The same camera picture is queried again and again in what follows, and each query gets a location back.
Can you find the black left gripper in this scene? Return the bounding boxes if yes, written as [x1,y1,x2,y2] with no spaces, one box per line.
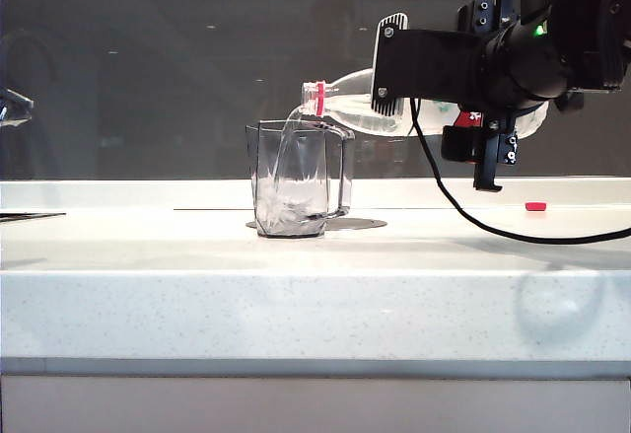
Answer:
[0,86,35,129]

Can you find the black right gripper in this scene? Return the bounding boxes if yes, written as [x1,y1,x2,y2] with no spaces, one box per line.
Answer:
[440,0,573,192]

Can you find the Nongfu Spring clear water bottle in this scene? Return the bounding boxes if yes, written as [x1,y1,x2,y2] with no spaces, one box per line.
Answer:
[301,68,548,139]

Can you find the transparent grey faceted mug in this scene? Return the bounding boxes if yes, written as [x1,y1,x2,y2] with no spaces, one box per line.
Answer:
[245,118,356,240]

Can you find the flat black cooktop panel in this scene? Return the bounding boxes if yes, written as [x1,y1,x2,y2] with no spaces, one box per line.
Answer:
[0,212,68,224]

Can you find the round grey countertop disc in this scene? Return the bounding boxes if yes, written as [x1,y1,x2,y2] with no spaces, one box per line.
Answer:
[245,217,388,233]

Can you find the white cabinet drawer front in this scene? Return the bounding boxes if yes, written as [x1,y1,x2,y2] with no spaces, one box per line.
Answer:
[0,375,631,433]

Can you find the black wrist camera with heatsink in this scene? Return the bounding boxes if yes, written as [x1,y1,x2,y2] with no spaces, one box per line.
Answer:
[371,12,490,119]

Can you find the black cable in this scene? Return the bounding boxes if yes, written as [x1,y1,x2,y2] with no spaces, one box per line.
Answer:
[409,97,631,246]

